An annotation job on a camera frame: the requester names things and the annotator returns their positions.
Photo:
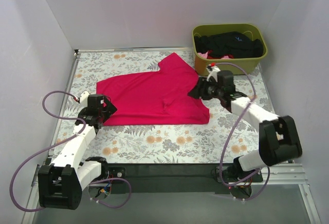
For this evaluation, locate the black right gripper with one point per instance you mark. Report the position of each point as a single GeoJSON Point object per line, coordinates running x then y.
{"type": "Point", "coordinates": [199, 88]}

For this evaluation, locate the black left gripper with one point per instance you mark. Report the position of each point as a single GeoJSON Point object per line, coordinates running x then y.
{"type": "Point", "coordinates": [108, 109]}

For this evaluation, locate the magenta t shirt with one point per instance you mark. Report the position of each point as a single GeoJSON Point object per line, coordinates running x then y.
{"type": "Point", "coordinates": [155, 97]}

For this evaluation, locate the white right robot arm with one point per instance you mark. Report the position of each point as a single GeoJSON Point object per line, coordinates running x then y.
{"type": "Point", "coordinates": [278, 136]}

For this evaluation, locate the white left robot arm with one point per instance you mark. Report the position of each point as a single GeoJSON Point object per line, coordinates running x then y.
{"type": "Point", "coordinates": [62, 181]}

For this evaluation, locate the pink garment in basket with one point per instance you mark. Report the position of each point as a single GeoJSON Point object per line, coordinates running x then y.
{"type": "Point", "coordinates": [207, 56]}

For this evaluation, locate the black t shirt in basket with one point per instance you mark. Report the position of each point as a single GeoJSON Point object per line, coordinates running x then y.
{"type": "Point", "coordinates": [234, 43]}

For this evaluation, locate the floral patterned table mat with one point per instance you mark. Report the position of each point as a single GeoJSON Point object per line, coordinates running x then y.
{"type": "Point", "coordinates": [159, 143]}

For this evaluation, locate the green plastic laundry basket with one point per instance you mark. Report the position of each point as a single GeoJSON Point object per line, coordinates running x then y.
{"type": "Point", "coordinates": [234, 65]}

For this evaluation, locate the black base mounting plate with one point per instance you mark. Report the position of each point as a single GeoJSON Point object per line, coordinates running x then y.
{"type": "Point", "coordinates": [178, 178]}

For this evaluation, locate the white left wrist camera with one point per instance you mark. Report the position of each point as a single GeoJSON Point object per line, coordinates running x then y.
{"type": "Point", "coordinates": [82, 99]}

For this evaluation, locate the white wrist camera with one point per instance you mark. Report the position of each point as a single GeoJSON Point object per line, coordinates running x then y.
{"type": "Point", "coordinates": [82, 99]}
{"type": "Point", "coordinates": [213, 71]}

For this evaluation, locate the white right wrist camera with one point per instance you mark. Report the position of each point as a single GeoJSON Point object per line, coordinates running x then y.
{"type": "Point", "coordinates": [213, 71]}

